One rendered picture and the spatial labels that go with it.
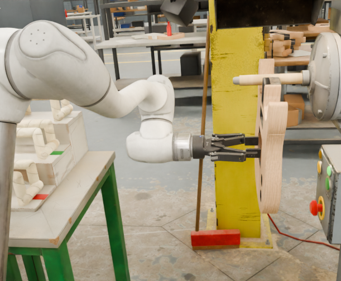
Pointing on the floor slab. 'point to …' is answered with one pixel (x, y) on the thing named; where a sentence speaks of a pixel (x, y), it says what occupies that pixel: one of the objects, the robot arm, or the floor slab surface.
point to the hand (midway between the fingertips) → (258, 146)
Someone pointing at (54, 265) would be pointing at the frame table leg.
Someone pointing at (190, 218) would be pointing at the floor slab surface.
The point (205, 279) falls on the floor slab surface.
